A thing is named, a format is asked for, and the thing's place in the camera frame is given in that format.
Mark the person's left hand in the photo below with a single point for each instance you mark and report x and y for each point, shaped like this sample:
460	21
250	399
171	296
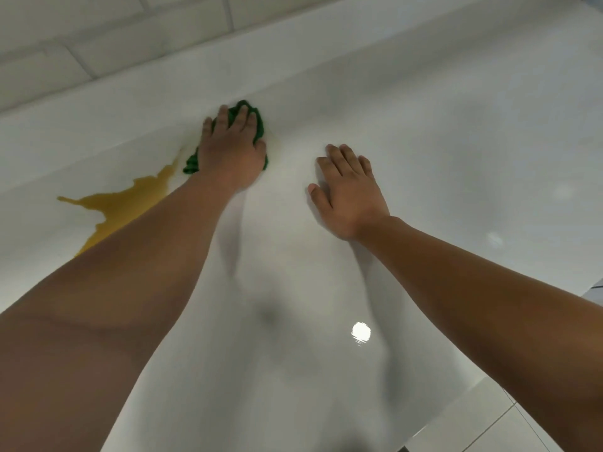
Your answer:
228	159

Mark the person's right hand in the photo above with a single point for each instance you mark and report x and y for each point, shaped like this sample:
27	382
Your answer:
351	202

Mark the person's right thumb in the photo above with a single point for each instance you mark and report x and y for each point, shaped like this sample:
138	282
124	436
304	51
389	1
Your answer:
318	197

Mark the person's left thumb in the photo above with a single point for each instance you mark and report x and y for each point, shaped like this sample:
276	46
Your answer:
260	148

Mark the person's left middle finger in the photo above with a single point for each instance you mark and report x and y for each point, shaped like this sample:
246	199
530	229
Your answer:
240	120

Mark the person's right middle finger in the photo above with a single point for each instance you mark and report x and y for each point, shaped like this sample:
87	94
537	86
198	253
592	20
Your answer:
336	159

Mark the person's right little finger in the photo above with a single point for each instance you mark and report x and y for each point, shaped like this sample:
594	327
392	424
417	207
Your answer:
365	167

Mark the person's left little finger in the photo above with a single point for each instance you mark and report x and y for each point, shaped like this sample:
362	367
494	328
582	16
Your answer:
208	127

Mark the green cleaning cloth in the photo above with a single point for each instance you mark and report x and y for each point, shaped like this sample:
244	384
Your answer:
191	164

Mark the person's left forearm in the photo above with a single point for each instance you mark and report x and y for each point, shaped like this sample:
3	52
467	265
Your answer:
117	287

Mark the person's right forearm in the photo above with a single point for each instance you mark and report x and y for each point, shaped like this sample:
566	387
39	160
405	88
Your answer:
494	305

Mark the white bathtub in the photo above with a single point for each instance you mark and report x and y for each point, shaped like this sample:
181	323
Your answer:
424	136

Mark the yellow liquid spill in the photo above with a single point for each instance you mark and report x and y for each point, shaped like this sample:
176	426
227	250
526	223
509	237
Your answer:
117	205

